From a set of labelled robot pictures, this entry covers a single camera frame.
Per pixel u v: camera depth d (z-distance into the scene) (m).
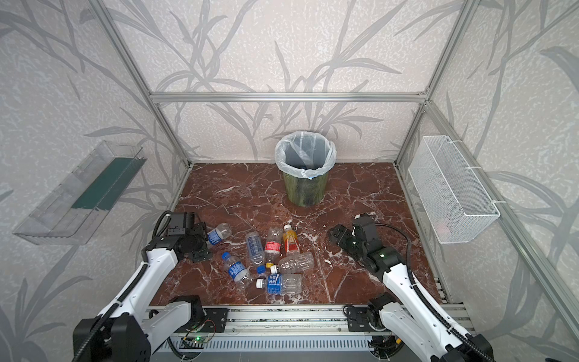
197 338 0.71
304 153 1.02
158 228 0.69
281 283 0.76
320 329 0.73
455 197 0.62
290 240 0.87
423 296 0.46
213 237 0.88
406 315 0.58
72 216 0.64
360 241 0.61
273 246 0.86
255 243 0.87
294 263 0.81
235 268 0.80
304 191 0.93
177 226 0.64
